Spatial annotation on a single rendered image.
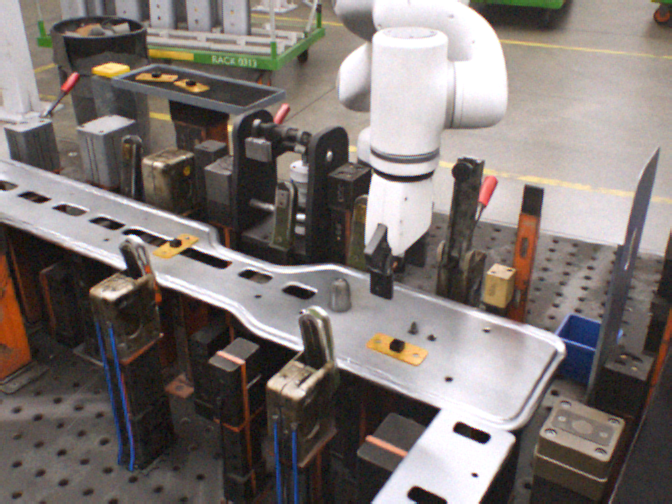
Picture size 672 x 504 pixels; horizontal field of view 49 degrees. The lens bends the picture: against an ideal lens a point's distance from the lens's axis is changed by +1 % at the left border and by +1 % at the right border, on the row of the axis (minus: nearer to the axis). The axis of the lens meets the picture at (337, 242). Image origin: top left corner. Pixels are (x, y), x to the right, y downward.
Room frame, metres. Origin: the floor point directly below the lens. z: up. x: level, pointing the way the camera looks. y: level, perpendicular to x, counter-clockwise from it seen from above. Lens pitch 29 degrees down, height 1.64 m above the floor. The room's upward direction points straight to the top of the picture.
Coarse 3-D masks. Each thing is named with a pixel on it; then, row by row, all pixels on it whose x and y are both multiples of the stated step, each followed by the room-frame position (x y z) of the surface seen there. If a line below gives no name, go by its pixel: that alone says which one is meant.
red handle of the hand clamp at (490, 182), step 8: (488, 176) 1.09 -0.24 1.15; (488, 184) 1.08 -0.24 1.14; (496, 184) 1.08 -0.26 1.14; (480, 192) 1.07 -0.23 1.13; (488, 192) 1.07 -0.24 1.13; (480, 200) 1.05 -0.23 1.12; (488, 200) 1.06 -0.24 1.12; (480, 208) 1.04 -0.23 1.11; (456, 248) 0.99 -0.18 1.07; (456, 256) 0.98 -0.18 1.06
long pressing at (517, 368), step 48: (0, 192) 1.34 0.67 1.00; (48, 192) 1.34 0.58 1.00; (96, 192) 1.34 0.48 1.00; (48, 240) 1.16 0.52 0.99; (96, 240) 1.14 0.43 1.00; (192, 288) 0.99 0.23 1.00; (240, 288) 0.99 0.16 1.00; (288, 336) 0.86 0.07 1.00; (336, 336) 0.86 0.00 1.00; (480, 336) 0.86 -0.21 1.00; (528, 336) 0.86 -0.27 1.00; (384, 384) 0.76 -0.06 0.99; (432, 384) 0.76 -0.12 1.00; (480, 384) 0.76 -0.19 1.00; (528, 384) 0.76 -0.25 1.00
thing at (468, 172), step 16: (464, 160) 1.01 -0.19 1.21; (480, 160) 1.00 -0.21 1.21; (464, 176) 0.97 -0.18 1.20; (480, 176) 1.00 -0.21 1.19; (464, 192) 1.00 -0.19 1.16; (464, 208) 1.00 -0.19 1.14; (448, 224) 1.00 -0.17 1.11; (464, 224) 0.99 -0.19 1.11; (448, 240) 0.99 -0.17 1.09; (464, 240) 0.98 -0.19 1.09; (448, 256) 0.99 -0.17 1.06; (464, 256) 0.97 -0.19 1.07
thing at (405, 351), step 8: (376, 336) 0.86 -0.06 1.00; (384, 336) 0.86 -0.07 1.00; (368, 344) 0.84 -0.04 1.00; (376, 344) 0.84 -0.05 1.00; (384, 344) 0.84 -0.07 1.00; (392, 344) 0.83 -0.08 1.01; (400, 344) 0.83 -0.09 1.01; (408, 344) 0.84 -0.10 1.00; (384, 352) 0.82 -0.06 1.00; (392, 352) 0.82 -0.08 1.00; (400, 352) 0.82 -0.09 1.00; (408, 352) 0.82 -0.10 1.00; (416, 352) 0.82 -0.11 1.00; (424, 352) 0.82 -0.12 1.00; (400, 360) 0.81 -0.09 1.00; (408, 360) 0.80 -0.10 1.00; (416, 360) 0.80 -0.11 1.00
